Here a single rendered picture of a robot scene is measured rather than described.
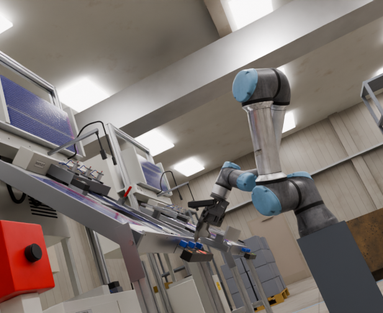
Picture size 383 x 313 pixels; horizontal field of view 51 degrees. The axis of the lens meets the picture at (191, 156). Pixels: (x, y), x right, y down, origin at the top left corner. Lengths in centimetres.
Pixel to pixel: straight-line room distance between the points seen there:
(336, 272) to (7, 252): 103
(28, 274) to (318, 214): 99
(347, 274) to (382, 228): 357
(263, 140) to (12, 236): 88
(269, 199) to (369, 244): 358
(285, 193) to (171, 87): 453
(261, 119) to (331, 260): 54
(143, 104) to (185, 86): 68
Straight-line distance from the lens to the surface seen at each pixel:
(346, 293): 150
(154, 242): 139
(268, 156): 145
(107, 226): 132
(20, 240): 99
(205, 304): 215
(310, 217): 152
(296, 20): 589
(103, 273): 211
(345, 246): 149
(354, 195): 1282
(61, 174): 183
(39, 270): 101
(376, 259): 495
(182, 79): 583
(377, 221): 504
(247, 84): 144
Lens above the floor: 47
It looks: 19 degrees up
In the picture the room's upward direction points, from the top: 21 degrees counter-clockwise
